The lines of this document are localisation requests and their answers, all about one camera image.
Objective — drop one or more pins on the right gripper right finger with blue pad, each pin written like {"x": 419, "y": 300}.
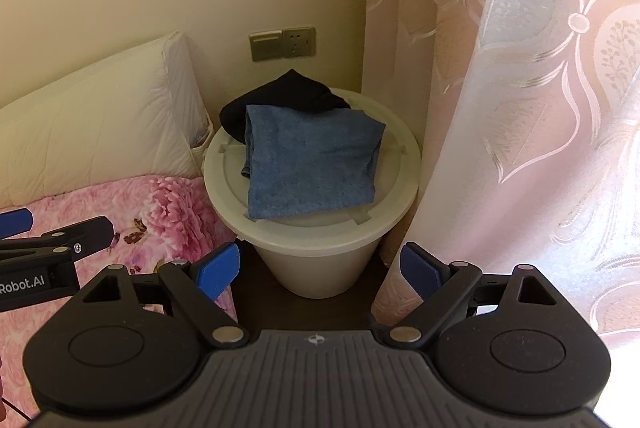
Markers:
{"x": 445, "y": 290}

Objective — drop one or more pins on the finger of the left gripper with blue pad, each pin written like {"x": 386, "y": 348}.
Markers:
{"x": 81, "y": 239}
{"x": 15, "y": 222}

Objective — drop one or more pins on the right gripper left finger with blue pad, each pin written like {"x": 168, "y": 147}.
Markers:
{"x": 193, "y": 289}

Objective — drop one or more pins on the black trousers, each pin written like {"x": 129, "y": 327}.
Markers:
{"x": 291, "y": 90}

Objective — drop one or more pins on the pink floral blanket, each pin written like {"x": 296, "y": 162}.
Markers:
{"x": 155, "y": 219}

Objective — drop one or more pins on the white round stool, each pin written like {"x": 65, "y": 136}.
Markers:
{"x": 321, "y": 255}

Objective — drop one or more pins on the blue folded towel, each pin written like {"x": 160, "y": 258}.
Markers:
{"x": 301, "y": 164}

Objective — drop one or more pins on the pink patterned curtain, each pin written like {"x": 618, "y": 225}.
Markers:
{"x": 527, "y": 114}

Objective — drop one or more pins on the bronze wall socket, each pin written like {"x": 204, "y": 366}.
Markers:
{"x": 299, "y": 42}

